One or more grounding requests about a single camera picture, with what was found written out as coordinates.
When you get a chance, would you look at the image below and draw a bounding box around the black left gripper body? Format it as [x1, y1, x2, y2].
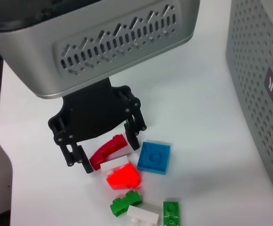
[48, 77, 137, 145]

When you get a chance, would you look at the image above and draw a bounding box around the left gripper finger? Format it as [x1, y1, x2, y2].
[52, 131, 95, 175]
[124, 98, 148, 152]

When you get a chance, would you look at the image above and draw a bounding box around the grey-green perforated storage bin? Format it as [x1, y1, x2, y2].
[225, 0, 273, 201]

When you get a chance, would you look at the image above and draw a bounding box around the red curved building brick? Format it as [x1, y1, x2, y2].
[89, 133, 129, 171]

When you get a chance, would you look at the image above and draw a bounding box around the blue flat building brick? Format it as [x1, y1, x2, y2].
[136, 140, 172, 177]

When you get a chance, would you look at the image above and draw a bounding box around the white and red building brick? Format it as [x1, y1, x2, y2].
[99, 156, 131, 174]

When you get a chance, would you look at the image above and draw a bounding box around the orange-red sloped building brick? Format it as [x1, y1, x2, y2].
[106, 163, 142, 191]

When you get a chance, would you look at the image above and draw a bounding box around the green stepped building brick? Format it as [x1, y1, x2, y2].
[109, 191, 143, 217]

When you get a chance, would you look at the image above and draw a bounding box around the dark green building brick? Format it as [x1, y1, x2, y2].
[162, 200, 182, 226]

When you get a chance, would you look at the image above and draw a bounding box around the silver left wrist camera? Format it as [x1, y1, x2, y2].
[0, 0, 202, 100]

